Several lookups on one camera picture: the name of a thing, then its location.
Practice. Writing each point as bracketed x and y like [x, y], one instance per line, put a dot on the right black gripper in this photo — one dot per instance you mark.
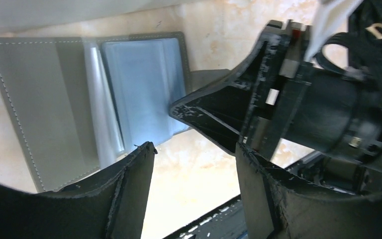
[272, 95]

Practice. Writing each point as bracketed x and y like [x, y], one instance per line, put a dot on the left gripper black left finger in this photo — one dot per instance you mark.
[109, 204]

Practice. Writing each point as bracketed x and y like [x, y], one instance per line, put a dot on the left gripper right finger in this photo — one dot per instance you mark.
[280, 205]

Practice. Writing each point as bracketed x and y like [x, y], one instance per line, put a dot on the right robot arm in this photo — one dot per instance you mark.
[362, 175]

